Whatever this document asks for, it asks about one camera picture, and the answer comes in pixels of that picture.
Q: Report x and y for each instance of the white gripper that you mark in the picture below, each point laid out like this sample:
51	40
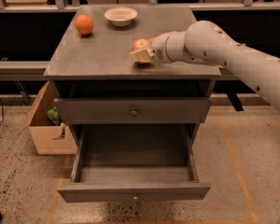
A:
159	48

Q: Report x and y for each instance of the red apple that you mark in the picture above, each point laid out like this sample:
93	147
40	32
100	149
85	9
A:
140	43

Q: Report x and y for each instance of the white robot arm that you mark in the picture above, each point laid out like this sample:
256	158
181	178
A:
205	42

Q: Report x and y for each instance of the grey wooden drawer cabinet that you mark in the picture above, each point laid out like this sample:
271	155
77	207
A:
112	44

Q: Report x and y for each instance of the closed grey top drawer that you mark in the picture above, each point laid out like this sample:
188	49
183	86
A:
132	110

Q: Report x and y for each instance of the open grey middle drawer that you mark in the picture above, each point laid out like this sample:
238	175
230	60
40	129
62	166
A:
134	163

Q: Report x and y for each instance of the white ceramic bowl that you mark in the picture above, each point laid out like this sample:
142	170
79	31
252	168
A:
121	16

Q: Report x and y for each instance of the orange fruit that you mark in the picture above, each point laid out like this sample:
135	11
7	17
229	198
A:
84	24

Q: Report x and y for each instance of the green object in box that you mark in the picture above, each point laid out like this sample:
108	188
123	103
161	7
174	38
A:
53	115

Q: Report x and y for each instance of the cardboard box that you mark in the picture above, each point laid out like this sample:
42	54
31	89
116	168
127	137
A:
49	139

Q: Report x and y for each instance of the grey metal railing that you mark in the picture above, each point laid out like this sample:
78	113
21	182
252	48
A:
29	71

